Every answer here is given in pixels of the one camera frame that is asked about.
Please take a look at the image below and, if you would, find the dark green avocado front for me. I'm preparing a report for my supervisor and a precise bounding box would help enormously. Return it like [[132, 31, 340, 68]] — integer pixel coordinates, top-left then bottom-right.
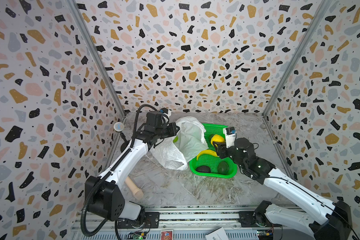
[[218, 161, 230, 175]]

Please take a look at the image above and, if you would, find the yellow lemon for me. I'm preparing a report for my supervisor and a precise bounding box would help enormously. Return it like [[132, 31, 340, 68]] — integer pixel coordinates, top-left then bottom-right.
[[209, 135, 225, 144]]

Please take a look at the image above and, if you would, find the white plastic bag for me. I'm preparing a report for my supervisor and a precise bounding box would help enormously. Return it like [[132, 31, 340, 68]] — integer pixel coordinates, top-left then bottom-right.
[[150, 117, 208, 171]]

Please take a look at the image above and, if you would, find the yellow banana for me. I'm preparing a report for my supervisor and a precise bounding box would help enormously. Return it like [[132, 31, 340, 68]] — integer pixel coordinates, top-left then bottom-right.
[[197, 149, 218, 161]]

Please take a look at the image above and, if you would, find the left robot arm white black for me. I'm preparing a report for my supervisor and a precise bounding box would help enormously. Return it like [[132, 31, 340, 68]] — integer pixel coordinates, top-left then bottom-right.
[[81, 108, 180, 225]]

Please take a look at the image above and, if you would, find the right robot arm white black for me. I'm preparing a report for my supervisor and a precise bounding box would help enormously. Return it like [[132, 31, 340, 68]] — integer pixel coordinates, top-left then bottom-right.
[[210, 135, 353, 240]]

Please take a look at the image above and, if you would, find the blue white microphone on stand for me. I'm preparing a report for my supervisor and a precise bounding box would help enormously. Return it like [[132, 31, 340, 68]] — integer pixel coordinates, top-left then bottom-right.
[[114, 122, 139, 156]]

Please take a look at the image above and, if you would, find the green plastic basket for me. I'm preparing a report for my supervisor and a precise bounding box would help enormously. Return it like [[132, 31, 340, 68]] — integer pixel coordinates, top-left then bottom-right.
[[189, 124, 238, 179]]

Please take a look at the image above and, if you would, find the black avocado dark fruit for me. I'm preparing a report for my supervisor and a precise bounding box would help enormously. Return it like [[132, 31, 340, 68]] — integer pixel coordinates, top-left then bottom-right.
[[196, 166, 211, 173]]

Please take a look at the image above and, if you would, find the beige wooden pestle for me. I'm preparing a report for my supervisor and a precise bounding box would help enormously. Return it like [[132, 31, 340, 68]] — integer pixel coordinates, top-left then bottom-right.
[[125, 177, 144, 200]]

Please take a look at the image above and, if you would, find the small circuit board right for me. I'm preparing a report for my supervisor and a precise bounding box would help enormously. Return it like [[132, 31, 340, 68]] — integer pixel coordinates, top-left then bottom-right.
[[257, 231, 274, 240]]

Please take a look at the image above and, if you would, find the small circuit board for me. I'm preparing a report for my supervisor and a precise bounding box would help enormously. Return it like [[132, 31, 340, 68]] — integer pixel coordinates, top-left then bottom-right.
[[257, 231, 274, 240], [126, 232, 147, 240]]

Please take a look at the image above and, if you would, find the white paper sheet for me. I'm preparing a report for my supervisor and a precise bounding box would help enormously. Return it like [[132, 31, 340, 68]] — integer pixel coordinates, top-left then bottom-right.
[[205, 227, 229, 240]]

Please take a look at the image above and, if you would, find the red card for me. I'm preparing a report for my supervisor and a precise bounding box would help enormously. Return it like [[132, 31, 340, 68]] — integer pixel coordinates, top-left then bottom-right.
[[160, 230, 174, 240]]

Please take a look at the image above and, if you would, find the small circuit board left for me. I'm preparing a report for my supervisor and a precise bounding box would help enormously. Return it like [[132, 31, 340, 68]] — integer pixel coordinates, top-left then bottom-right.
[[126, 232, 147, 240]]

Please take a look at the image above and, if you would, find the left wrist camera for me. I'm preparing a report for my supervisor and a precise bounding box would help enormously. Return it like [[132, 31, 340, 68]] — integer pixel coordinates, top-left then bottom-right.
[[160, 108, 172, 118]]

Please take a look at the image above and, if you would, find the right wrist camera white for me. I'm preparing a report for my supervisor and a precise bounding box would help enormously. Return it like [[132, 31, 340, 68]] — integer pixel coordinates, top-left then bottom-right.
[[223, 127, 237, 149]]

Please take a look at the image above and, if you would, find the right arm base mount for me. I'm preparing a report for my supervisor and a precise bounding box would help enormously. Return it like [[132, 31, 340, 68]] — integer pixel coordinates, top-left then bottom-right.
[[239, 210, 281, 228]]

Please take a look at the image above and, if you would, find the black corrugated cable hose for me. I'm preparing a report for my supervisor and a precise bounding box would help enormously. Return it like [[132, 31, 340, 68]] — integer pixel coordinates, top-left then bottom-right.
[[80, 104, 160, 238]]

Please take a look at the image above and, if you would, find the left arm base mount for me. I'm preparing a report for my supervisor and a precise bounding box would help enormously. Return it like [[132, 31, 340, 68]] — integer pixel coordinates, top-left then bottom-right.
[[117, 212, 160, 230]]

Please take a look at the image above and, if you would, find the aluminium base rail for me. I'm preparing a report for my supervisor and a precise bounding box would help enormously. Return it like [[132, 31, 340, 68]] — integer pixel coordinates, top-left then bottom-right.
[[92, 206, 309, 240]]

